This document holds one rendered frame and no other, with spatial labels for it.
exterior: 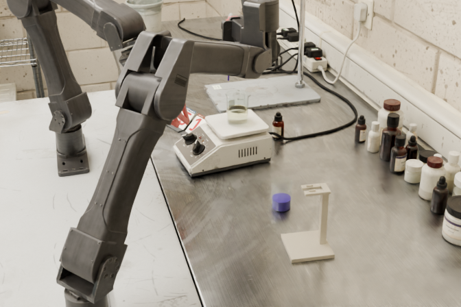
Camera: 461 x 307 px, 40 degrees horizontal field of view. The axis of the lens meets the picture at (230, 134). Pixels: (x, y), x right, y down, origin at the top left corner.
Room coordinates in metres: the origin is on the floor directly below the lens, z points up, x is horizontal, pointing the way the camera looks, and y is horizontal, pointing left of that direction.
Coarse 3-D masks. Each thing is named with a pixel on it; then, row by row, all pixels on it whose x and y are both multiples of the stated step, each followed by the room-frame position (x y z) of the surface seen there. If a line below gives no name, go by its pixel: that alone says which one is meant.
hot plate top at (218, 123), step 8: (248, 112) 1.37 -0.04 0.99; (208, 120) 1.33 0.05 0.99; (216, 120) 1.33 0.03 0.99; (224, 120) 1.33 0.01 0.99; (248, 120) 1.33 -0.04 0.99; (256, 120) 1.33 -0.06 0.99; (216, 128) 1.28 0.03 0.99; (224, 128) 1.28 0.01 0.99; (232, 128) 1.28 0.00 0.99; (240, 128) 1.28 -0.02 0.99; (248, 128) 1.28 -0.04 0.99; (256, 128) 1.28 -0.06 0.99; (264, 128) 1.28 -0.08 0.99; (224, 136) 1.25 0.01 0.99; (232, 136) 1.25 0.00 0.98
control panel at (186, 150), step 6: (198, 126) 1.35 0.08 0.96; (192, 132) 1.33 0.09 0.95; (198, 132) 1.32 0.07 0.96; (204, 132) 1.31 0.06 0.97; (198, 138) 1.30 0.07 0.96; (204, 138) 1.29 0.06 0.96; (210, 138) 1.28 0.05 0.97; (180, 144) 1.31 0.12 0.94; (192, 144) 1.29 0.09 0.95; (204, 144) 1.27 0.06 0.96; (210, 144) 1.26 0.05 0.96; (180, 150) 1.29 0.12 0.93; (186, 150) 1.28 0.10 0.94; (192, 150) 1.27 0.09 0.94; (204, 150) 1.24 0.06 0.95; (210, 150) 1.24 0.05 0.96; (186, 156) 1.26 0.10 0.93; (192, 156) 1.25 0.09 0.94; (198, 156) 1.23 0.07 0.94; (192, 162) 1.22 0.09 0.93
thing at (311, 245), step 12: (312, 192) 0.94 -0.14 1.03; (324, 192) 0.94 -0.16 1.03; (324, 204) 0.95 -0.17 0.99; (324, 216) 0.95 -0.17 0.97; (324, 228) 0.95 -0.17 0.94; (288, 240) 0.96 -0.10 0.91; (300, 240) 0.96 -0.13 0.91; (312, 240) 0.96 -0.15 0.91; (324, 240) 0.95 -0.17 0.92; (288, 252) 0.93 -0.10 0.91; (300, 252) 0.92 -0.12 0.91; (312, 252) 0.92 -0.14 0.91; (324, 252) 0.92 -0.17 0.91
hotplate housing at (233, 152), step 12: (264, 132) 1.30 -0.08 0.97; (216, 144) 1.25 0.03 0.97; (228, 144) 1.25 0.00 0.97; (240, 144) 1.25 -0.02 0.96; (252, 144) 1.26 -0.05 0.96; (264, 144) 1.27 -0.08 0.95; (180, 156) 1.27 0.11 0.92; (204, 156) 1.23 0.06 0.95; (216, 156) 1.23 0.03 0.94; (228, 156) 1.24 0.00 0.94; (240, 156) 1.25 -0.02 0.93; (252, 156) 1.26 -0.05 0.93; (264, 156) 1.27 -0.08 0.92; (192, 168) 1.21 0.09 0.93; (204, 168) 1.22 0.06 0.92; (216, 168) 1.23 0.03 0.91; (228, 168) 1.25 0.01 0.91
